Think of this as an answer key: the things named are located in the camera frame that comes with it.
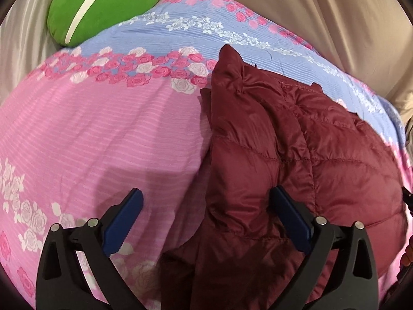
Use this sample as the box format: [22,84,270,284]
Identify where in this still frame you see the maroon quilted down jacket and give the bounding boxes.
[159,44,408,310]

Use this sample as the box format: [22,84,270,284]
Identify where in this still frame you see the beige cloth backdrop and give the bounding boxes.
[154,0,413,130]

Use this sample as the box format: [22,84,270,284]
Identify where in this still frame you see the pink rose print bed sheet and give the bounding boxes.
[0,0,413,310]

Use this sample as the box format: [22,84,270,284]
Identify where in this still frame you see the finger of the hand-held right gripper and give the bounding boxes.
[401,187,413,215]

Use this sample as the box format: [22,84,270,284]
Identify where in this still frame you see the green plush pillow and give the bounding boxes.
[47,0,160,48]

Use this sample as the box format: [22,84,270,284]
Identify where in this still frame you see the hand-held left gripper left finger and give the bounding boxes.
[35,187,144,310]

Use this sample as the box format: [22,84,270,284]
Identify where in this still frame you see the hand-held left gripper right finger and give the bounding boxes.
[269,185,380,310]

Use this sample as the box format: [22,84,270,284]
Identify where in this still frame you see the silver satin curtain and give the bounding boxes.
[0,0,70,104]

